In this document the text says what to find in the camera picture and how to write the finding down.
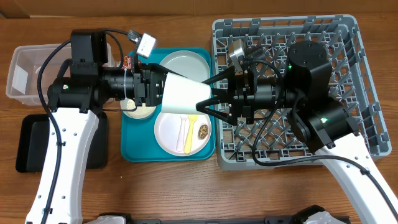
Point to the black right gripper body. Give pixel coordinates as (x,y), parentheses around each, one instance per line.
(242,96)

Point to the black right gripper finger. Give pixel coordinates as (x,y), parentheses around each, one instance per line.
(204,107)
(225,74)

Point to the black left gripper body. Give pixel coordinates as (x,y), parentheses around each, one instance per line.
(141,86)

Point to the yellow plastic spoon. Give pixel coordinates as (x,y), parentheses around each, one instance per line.
(188,143)

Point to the white paper cup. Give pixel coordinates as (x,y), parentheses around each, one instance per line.
(181,95)

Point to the brown food scrap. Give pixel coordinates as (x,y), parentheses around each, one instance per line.
(203,131)

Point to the pink round plate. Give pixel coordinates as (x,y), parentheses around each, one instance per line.
(166,130)

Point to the pink plastic fork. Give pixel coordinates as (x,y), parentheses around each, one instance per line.
(181,133)

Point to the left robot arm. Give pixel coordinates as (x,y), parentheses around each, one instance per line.
(74,103)

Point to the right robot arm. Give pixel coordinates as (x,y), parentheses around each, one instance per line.
(318,120)

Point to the grey dishwasher rack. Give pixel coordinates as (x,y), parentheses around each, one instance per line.
(249,146)

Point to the grey bowl of rice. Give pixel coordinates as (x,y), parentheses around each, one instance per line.
(131,110)

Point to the red candy wrapper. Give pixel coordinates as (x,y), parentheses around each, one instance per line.
(131,63)

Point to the grey round plate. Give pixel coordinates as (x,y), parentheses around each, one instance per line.
(188,64)

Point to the teal plastic tray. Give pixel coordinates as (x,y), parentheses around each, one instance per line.
(138,143)

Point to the clear plastic bin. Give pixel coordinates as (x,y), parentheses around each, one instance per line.
(25,66)

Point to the black plastic bin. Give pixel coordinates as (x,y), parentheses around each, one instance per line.
(34,139)

